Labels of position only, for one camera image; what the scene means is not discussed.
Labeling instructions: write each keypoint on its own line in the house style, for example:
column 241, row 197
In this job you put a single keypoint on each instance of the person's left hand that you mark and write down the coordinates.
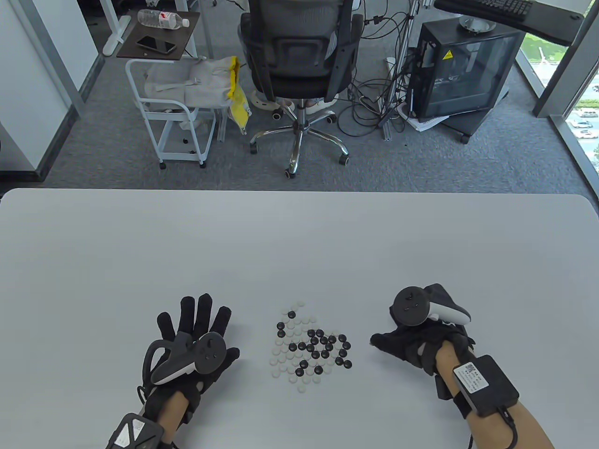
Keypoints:
column 186, row 327

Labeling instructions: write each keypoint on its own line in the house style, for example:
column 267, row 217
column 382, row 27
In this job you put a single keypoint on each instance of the person's right hand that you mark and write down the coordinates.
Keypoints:
column 407, row 348

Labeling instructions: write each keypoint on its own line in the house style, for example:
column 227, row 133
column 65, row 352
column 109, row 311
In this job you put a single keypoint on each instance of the pile of mixed go stones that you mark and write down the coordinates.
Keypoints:
column 302, row 347

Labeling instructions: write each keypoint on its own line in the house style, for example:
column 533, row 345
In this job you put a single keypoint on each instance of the person's right forearm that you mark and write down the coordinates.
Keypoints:
column 529, row 430

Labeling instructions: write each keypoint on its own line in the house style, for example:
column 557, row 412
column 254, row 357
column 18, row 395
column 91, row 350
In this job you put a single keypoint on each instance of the black and white left controller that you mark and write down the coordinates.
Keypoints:
column 209, row 351

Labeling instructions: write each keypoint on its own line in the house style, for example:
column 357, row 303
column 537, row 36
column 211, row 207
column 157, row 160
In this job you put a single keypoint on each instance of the black and white controller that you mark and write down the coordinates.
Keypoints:
column 209, row 351
column 409, row 306

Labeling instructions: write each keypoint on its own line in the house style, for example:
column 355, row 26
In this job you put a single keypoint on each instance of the black and white right controller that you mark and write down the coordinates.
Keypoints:
column 409, row 306

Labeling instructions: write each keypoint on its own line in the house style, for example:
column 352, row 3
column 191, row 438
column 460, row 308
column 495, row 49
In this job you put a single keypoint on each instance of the white rolling cart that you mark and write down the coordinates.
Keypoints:
column 164, row 114

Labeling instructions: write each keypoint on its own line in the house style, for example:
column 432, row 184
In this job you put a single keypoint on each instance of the yellow plastic bag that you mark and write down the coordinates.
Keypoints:
column 239, row 110

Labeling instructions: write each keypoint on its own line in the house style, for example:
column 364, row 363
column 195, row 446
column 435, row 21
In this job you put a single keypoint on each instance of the white papers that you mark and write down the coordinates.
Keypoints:
column 421, row 124

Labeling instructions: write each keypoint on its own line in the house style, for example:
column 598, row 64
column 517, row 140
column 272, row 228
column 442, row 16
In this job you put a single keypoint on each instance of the black wheeled platform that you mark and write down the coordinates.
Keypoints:
column 472, row 124

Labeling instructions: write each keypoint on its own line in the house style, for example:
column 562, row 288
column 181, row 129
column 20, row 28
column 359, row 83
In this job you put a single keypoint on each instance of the grey fabric bag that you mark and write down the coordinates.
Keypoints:
column 206, row 84

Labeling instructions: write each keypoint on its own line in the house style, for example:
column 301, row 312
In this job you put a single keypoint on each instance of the black computer case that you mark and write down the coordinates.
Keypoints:
column 468, row 75

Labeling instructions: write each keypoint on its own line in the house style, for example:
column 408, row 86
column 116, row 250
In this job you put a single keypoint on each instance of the white power strip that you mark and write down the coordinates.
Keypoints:
column 390, row 65

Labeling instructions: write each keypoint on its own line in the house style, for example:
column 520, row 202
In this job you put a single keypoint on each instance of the black smartphone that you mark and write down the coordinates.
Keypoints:
column 156, row 44

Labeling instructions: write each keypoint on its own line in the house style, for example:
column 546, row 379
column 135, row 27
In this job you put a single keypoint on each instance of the brown side table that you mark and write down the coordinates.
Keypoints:
column 187, row 42

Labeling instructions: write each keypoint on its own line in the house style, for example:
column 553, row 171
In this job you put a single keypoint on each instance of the white desk leg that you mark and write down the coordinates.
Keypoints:
column 114, row 42

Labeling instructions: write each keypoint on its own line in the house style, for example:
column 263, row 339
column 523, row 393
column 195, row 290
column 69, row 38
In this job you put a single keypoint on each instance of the black mesh office chair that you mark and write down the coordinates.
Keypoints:
column 295, row 51

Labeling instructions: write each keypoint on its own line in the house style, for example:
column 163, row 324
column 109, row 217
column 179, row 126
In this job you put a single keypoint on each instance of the grey window pillar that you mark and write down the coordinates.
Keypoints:
column 561, row 84

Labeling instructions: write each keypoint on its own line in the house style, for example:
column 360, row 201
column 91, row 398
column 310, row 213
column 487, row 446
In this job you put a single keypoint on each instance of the clear plastic water bottle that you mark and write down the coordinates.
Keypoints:
column 157, row 18

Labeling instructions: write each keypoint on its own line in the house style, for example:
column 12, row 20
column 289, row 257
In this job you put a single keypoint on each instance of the round silver stand base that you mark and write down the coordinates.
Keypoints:
column 477, row 25

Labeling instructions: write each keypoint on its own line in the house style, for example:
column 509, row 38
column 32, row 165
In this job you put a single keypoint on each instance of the black keyboard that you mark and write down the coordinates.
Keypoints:
column 500, row 8

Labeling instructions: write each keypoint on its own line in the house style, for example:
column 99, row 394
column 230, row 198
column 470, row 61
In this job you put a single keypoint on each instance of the black labelled wrist camera box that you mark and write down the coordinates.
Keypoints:
column 489, row 386

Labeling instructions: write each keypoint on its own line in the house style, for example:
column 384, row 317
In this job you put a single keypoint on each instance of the black patterned wrist camera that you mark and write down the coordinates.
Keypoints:
column 135, row 432

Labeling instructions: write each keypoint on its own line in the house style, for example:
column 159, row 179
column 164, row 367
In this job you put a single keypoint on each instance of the aluminium frame post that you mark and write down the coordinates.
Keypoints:
column 387, row 131

